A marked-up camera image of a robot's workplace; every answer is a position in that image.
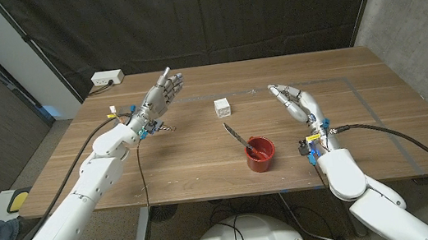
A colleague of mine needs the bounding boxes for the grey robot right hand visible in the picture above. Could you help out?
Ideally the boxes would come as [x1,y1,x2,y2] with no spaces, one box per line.
[267,76,342,162]

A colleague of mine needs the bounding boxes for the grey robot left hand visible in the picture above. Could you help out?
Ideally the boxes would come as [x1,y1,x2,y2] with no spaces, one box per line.
[122,64,192,140]

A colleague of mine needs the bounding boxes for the red-handled table knife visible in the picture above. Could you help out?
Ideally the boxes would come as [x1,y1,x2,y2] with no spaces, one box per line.
[221,117,270,165]

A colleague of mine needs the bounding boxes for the white block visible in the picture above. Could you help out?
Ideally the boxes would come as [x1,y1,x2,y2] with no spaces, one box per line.
[213,96,233,120]

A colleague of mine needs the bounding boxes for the white power strip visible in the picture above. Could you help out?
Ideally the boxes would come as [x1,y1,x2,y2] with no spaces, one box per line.
[90,67,127,89]

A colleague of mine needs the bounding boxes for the red cup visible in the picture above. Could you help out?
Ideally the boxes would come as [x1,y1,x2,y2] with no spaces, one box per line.
[243,133,279,175]

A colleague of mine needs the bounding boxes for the black backdrop curtain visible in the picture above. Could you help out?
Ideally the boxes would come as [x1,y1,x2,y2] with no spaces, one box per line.
[0,0,400,112]

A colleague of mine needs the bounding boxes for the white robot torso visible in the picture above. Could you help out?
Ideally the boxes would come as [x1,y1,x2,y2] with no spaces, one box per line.
[185,206,307,240]

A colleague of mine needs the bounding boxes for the yellow foot pedal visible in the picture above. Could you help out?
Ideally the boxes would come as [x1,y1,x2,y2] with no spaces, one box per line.
[4,188,33,215]

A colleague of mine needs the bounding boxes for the black power strip cord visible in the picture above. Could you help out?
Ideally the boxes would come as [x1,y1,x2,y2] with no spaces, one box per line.
[85,79,117,98]

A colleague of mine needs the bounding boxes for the thin black left wrist cable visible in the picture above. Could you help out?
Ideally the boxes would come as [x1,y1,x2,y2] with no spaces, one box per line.
[35,139,157,240]

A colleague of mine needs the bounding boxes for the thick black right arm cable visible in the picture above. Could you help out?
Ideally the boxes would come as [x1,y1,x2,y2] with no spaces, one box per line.
[328,113,428,218]

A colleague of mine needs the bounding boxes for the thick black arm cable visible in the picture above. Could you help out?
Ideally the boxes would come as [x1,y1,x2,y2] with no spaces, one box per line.
[0,112,150,240]
[328,113,428,218]

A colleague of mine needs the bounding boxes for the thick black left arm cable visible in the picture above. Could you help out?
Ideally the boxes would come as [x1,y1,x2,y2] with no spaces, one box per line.
[0,112,150,240]

